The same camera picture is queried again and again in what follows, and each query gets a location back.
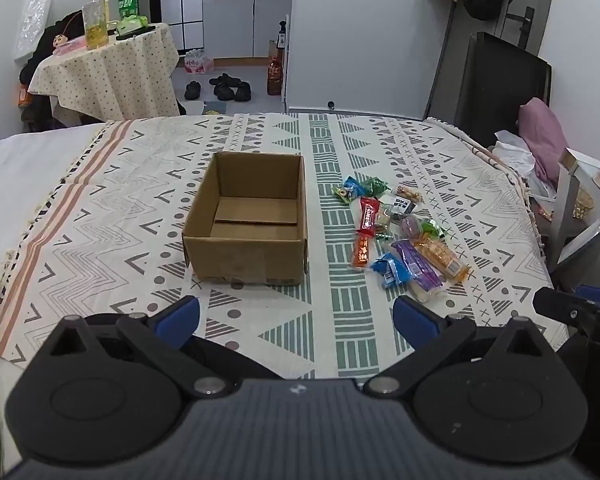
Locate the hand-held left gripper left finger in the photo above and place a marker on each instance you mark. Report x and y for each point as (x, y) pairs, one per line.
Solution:
(180, 317)

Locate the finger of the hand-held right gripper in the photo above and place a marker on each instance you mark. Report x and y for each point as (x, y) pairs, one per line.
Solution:
(597, 291)
(560, 305)

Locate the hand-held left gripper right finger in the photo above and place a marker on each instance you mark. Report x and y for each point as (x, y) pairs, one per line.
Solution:
(415, 317)

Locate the purple bread packet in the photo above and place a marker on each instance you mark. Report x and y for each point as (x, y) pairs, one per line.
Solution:
(420, 267)

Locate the blue wafer snack packet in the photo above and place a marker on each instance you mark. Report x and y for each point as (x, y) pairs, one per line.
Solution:
(392, 270)

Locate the orange cracker packet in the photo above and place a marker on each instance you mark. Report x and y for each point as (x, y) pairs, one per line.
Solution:
(442, 259)

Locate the orange stick snack packet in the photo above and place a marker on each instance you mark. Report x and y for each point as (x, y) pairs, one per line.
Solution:
(362, 252)

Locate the bright green candy packet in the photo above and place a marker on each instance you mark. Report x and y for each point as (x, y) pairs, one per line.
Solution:
(432, 230)

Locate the brown cardboard box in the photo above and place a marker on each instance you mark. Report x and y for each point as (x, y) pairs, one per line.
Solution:
(245, 255)

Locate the purple round snack packet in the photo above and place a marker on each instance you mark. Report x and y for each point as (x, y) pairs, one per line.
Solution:
(410, 226)

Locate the clear packet black label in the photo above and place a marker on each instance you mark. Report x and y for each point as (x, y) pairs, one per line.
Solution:
(402, 206)

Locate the red snack packet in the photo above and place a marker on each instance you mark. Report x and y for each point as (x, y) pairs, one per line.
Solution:
(368, 215)

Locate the small orange nut packet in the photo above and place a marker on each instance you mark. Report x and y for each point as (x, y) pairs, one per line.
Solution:
(409, 193)

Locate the small blue candy packet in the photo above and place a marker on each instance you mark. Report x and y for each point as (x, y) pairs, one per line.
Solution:
(354, 185)

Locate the patterned printed blanket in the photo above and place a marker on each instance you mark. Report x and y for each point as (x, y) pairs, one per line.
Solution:
(130, 200)

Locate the white crumpled cloth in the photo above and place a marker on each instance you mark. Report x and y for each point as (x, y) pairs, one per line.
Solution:
(515, 152)

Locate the pink pillow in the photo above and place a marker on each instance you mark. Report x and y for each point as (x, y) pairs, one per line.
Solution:
(545, 135)

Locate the white bed sheet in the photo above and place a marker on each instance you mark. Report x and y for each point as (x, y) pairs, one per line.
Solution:
(20, 185)

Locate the dark book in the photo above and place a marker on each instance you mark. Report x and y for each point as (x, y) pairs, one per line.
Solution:
(215, 108)

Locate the black flat screen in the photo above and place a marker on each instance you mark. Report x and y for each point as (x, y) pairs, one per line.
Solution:
(500, 90)

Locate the black slipper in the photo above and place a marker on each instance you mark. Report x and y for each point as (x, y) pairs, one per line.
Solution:
(225, 92)
(223, 80)
(192, 90)
(243, 92)

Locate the round table dotted tablecloth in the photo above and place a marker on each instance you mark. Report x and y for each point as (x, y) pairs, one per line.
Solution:
(110, 75)

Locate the pink water bottle pack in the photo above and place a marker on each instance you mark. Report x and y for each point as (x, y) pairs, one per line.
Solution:
(197, 62)

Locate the brown tea bottle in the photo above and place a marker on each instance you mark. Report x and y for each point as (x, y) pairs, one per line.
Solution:
(275, 77)

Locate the black door lock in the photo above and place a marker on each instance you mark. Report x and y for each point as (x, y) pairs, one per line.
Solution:
(525, 20)

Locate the pink cartoon toy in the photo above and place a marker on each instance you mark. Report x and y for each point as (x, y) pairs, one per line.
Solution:
(67, 44)

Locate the black white spray bottle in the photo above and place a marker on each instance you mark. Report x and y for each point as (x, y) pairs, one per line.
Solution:
(283, 40)

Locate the white kitchen cabinet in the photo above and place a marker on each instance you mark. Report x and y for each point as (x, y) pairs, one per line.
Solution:
(230, 25)

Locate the green tissue pack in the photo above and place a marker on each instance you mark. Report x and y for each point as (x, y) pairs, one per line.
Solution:
(132, 22)

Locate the clear yellow oil bottle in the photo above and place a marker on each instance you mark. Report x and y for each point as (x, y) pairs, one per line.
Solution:
(96, 25)

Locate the dark clothes on chair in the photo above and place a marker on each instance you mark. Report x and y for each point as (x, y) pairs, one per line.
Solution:
(50, 35)

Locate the black grid sliding door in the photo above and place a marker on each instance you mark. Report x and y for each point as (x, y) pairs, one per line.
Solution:
(172, 5)

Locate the clear plastic bag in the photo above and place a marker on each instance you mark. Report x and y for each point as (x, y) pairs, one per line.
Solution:
(32, 22)

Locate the white chair frame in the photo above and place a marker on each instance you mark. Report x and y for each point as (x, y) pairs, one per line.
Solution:
(570, 200)

